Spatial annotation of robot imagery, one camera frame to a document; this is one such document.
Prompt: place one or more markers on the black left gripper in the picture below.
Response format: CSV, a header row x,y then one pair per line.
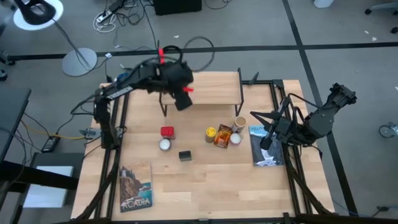
x,y
174,77

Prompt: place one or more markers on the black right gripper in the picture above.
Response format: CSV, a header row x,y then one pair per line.
x,y
286,127

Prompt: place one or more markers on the tan-lidded cardboard seasoning canister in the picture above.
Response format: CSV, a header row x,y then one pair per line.
x,y
239,123

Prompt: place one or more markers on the red-lidded smoked paprika tin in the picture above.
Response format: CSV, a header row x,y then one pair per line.
x,y
168,132

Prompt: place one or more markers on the red patterned candle tin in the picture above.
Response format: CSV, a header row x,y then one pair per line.
x,y
235,138

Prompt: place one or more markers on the yellow-lidded crunchy onion shaker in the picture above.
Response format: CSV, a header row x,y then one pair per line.
x,y
211,134

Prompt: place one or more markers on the orange and brown spice pouch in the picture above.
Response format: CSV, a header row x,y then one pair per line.
x,y
222,137

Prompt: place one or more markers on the dark green black pepper tin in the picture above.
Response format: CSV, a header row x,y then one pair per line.
x,y
185,155

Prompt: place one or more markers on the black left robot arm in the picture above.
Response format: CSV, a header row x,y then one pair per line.
x,y
119,91

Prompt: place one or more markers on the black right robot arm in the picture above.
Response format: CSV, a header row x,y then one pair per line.
x,y
320,123

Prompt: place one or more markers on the maroon patterned candle tin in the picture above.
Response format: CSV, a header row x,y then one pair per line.
x,y
164,144

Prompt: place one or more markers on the black box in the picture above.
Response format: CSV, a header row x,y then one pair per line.
x,y
177,6

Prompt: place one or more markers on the Acadia picture book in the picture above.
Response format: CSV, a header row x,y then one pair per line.
x,y
136,186

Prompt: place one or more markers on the floor lamp with round base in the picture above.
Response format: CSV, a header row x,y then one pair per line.
x,y
79,62

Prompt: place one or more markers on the grey caster wheel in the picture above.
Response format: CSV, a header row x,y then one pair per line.
x,y
387,130

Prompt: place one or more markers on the white trash can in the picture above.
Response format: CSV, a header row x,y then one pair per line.
x,y
323,3

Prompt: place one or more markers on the black power adapter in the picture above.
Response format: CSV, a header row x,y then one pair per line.
x,y
50,144

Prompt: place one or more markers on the white box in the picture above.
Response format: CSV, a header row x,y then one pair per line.
x,y
48,189

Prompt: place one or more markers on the black desk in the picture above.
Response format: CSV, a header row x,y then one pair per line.
x,y
12,118

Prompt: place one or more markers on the wooden shelf with black frame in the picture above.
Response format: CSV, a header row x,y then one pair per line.
x,y
214,87

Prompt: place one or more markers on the black table frame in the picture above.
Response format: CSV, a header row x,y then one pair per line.
x,y
264,82

